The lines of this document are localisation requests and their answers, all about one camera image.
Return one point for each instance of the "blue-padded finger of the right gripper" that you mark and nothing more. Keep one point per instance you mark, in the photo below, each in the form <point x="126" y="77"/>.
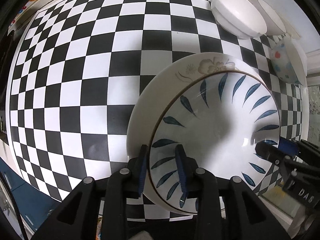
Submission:
<point x="288" y="147"/>

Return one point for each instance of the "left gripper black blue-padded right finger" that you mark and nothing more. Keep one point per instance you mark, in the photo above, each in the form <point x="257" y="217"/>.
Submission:
<point x="198" y="183"/>

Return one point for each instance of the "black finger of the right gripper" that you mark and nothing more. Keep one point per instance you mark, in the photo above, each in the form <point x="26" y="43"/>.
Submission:
<point x="269" y="153"/>

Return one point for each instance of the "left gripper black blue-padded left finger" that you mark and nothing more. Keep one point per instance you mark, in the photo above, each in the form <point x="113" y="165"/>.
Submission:
<point x="123" y="184"/>

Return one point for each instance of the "white plate blue leaf pattern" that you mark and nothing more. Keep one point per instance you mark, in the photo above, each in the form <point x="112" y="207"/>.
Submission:
<point x="218" y="120"/>

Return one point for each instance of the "white plate grey flower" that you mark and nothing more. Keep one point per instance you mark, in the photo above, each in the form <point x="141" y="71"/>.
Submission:
<point x="162" y="89"/>

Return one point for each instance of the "white bowl coloured dots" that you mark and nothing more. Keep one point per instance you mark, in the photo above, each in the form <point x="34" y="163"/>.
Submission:
<point x="289" y="61"/>

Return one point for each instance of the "white bowl thin rim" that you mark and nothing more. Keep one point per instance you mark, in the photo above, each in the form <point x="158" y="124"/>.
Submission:
<point x="274" y="23"/>

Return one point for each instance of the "checkered black white mat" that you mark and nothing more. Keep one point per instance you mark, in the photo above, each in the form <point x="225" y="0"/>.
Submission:
<point x="81" y="66"/>

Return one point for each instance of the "plain white bowl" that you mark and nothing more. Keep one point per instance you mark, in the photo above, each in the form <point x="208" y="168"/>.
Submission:
<point x="239" y="17"/>

